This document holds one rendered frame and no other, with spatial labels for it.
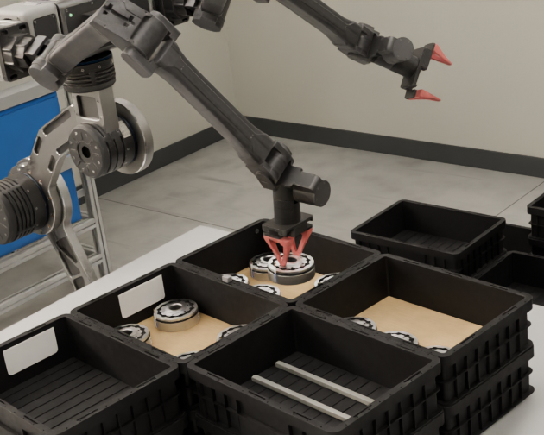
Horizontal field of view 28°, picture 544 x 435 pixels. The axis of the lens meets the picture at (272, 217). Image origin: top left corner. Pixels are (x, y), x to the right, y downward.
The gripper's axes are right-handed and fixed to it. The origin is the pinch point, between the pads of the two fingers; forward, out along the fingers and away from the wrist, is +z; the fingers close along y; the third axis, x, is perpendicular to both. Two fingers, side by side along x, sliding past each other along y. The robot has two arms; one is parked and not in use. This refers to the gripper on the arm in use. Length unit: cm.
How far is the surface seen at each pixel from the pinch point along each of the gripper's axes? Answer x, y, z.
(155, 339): 21.8, -21.9, 16.7
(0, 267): 197, 61, 78
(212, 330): 12.9, -12.7, 15.9
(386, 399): -45, -31, 3
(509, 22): 97, 290, 20
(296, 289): 8.0, 11.7, 14.9
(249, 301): 4.0, -9.8, 7.5
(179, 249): 73, 38, 31
